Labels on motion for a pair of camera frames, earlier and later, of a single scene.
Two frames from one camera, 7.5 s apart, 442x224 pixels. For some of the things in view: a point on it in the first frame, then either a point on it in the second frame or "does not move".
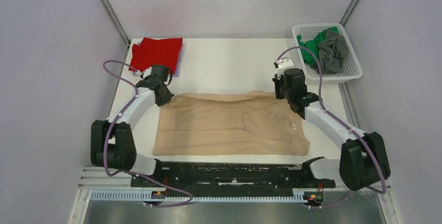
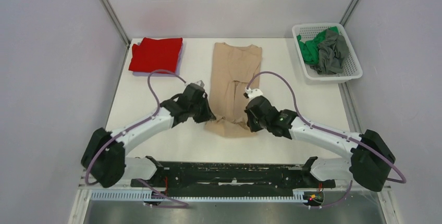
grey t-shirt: (333, 51) does not move
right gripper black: (278, 82) -> (253, 127)
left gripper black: (166, 99) -> (207, 115)
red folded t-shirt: (151, 52) does not move
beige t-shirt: (254, 123) -> (234, 70)
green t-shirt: (312, 44) does not move
